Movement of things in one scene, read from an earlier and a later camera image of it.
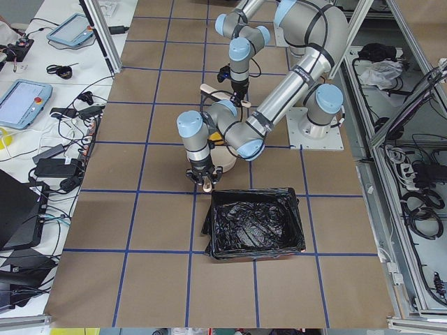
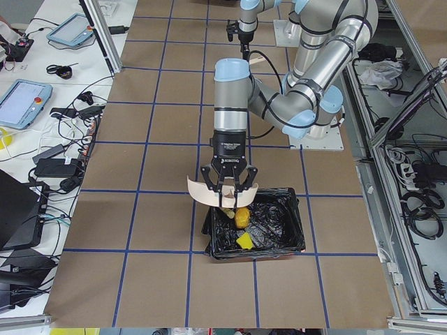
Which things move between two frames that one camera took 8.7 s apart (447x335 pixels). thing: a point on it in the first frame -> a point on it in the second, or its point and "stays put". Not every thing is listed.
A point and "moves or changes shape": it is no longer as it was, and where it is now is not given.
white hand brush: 221,93 -> 258,62
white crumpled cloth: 382,74 stays put
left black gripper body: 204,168 -> 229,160
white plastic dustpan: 221,156 moves or changes shape
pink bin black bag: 251,223 stays put
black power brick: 59,167 stays put
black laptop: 23,213 stays put
